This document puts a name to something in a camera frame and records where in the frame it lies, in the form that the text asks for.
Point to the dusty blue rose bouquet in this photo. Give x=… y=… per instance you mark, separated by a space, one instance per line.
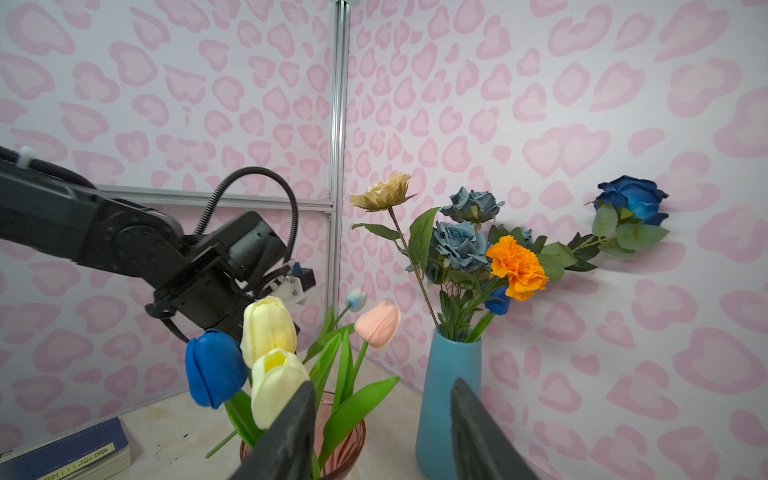
x=457 y=261

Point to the dark blue tulip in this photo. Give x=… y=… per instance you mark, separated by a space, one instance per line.
x=216 y=374
x=498 y=302

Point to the cream pink tulip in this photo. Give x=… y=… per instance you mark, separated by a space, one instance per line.
x=377 y=328

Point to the white tulip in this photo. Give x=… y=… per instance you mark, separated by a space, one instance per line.
x=267 y=325

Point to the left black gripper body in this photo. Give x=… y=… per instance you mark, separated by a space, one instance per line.
x=224 y=272

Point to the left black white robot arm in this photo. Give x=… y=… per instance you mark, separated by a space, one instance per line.
x=60 y=213

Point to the orange carnation stem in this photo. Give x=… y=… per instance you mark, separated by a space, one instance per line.
x=512 y=266

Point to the blue book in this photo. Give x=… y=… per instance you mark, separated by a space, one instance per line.
x=98 y=452

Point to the light blue tulip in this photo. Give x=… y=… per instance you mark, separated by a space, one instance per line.
x=354 y=302

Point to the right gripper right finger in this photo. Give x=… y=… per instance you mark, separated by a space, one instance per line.
x=480 y=449

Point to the cream sunflower stem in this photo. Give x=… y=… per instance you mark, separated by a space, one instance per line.
x=384 y=197

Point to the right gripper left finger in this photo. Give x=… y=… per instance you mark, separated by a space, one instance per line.
x=285 y=450

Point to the teal ceramic vase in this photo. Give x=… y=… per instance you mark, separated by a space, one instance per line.
x=448 y=361

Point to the red glass vase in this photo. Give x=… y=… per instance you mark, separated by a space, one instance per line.
x=340 y=433

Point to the blue rose stem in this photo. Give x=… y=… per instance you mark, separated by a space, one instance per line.
x=627 y=220

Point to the yellow tulip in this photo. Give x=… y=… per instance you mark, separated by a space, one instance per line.
x=276 y=376

